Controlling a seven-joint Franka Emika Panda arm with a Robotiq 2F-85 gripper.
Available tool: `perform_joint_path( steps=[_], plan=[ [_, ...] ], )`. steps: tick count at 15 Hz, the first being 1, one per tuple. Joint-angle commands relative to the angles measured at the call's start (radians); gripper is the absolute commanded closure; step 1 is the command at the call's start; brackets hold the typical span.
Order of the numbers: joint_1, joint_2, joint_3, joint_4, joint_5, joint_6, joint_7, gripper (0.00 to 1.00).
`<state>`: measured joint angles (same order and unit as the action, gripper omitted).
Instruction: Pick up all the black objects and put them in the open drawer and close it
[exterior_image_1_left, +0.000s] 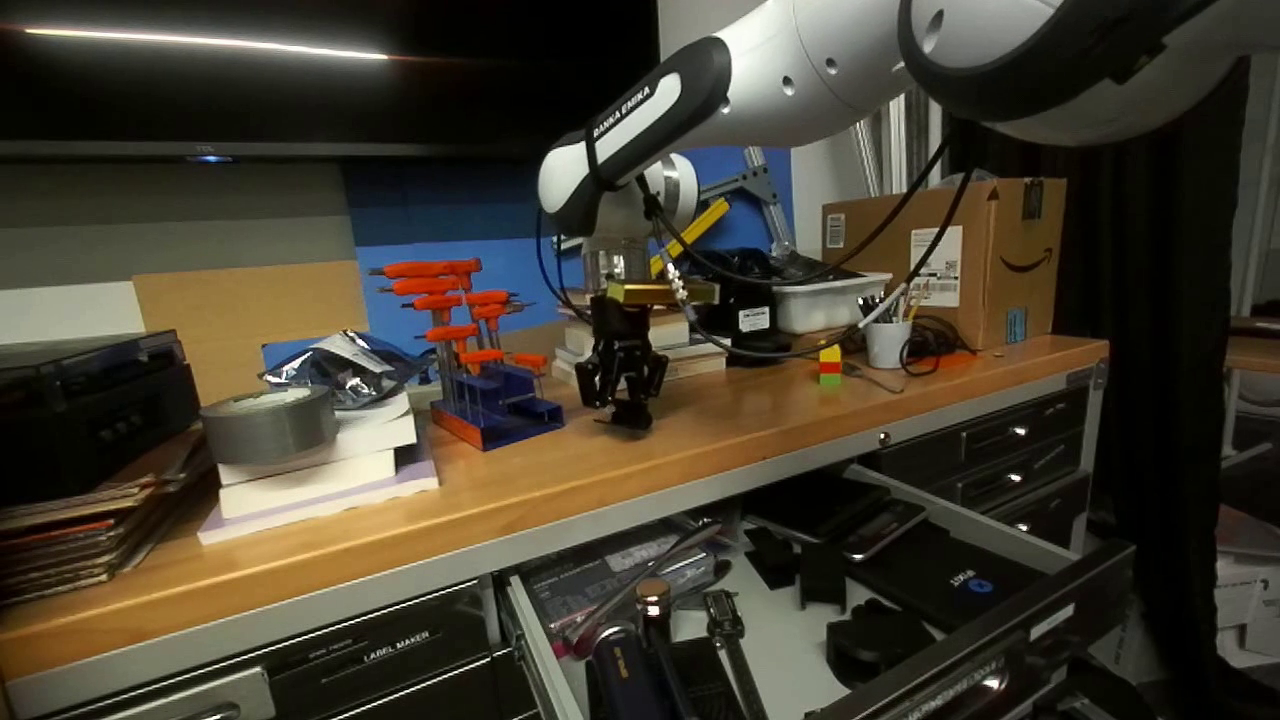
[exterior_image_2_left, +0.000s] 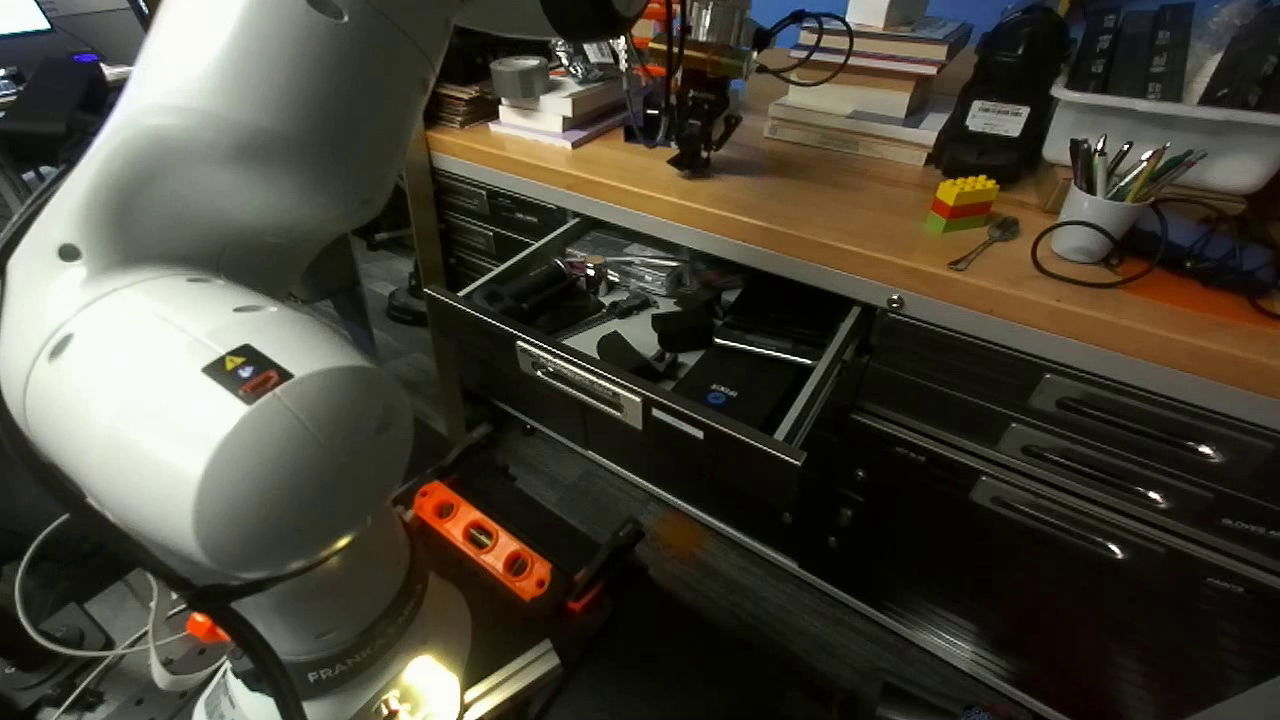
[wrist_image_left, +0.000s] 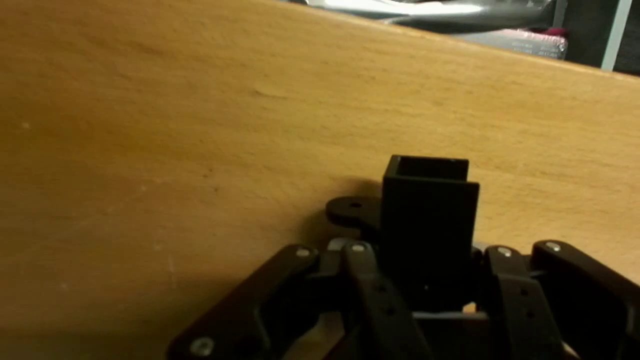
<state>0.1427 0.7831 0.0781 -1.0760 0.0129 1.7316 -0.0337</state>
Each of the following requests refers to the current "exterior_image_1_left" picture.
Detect black plastic bracket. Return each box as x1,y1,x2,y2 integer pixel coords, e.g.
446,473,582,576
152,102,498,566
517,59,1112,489
741,523,804,593

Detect black digital scale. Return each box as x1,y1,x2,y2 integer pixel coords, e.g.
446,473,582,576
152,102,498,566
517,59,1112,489
763,477,931,572

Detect colourful toy blocks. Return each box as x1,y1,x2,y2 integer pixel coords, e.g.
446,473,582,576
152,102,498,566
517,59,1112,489
811,335,846,398

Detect large black monitor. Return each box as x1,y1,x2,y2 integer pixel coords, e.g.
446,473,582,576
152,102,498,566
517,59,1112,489
0,0,666,166

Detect white stacked boxes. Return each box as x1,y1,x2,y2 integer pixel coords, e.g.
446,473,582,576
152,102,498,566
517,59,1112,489
1212,506,1280,673

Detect yellow ruler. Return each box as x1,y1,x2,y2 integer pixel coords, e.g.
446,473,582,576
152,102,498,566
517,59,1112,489
663,195,736,264

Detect black handled tool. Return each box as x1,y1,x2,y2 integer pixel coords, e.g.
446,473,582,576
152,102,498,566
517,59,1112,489
694,590,773,720

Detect black device white label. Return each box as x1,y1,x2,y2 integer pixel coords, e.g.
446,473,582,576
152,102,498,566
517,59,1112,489
691,250,792,372

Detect crumpled silver foil bag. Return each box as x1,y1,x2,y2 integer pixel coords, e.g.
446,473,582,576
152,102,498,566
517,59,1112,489
256,327,433,415

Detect small black plastic clip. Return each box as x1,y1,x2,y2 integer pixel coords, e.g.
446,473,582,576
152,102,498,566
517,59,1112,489
607,398,656,435

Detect black curtain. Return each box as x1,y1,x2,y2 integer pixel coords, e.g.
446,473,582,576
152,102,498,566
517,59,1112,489
941,75,1257,720

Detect black labelled drawer front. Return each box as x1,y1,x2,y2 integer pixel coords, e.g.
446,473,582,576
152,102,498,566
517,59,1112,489
331,647,545,720
256,585,505,716

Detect grey drawer front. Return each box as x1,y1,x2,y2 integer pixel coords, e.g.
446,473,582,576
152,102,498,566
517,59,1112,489
97,664,277,720

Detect black closed drawer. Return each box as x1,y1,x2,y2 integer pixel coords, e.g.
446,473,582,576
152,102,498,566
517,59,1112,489
870,388,1091,473
931,433,1091,511
984,473,1097,553

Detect black rounded pouch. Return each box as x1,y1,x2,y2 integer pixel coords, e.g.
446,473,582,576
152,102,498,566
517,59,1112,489
819,593,941,694

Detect white plastic bin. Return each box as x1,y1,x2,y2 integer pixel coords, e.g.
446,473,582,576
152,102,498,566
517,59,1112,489
773,267,896,335

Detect brown cardboard sheet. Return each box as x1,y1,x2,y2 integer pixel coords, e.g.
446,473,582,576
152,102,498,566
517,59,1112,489
129,255,373,413

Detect stack of dark folders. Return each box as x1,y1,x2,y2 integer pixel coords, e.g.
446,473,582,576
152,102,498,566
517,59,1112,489
0,433,221,611

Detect thick cream book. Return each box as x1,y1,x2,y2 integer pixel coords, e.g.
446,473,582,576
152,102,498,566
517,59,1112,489
556,309,694,365

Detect gold wrist camera bar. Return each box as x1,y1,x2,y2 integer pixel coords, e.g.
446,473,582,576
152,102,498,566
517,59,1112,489
602,275,686,312

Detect black electronic device stack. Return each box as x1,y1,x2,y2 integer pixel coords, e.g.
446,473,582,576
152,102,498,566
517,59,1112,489
0,327,202,510

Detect grey metal rod tool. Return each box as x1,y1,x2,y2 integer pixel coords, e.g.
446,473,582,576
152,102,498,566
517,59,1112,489
736,142,804,273

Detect wooden side table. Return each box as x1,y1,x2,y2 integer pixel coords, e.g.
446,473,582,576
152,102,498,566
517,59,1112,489
1220,318,1280,381

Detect brown cardboard shipping box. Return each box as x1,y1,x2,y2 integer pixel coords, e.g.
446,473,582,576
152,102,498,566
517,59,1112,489
814,173,1071,353

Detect pale lilac board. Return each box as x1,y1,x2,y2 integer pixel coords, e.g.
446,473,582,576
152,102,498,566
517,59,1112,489
195,456,443,548

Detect black flat electronic device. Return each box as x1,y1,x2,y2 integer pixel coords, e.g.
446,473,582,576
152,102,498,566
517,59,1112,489
842,516,1051,631

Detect blue tool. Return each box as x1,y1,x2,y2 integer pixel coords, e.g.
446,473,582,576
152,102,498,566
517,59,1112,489
578,629,671,720

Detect blue backing board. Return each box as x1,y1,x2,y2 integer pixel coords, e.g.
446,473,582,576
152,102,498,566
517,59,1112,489
339,131,794,356

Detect blue hex key stand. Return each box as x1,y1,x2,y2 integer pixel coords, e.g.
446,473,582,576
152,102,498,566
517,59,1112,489
422,356,568,456

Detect grey metal tool drawer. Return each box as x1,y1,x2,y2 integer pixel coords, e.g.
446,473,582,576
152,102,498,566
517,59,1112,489
495,456,1140,720

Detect aluminium frame post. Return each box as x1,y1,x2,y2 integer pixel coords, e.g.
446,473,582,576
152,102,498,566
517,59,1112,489
863,95,952,205

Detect thin dark cover book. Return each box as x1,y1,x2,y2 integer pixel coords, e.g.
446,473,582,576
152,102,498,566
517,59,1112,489
551,273,707,319

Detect white cup with pens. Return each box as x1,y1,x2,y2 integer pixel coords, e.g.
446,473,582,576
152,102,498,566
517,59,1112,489
857,290,917,372

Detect black coiled cable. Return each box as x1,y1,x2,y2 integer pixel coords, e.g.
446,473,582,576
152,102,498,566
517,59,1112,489
899,309,984,381

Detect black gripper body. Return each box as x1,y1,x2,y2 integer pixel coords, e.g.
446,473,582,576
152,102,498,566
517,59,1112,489
588,295,659,370

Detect black flashlight silver head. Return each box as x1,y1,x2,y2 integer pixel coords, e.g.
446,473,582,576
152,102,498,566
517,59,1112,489
627,572,686,720

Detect silver foil pouch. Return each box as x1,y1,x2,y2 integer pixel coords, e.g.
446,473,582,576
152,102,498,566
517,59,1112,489
556,516,741,631

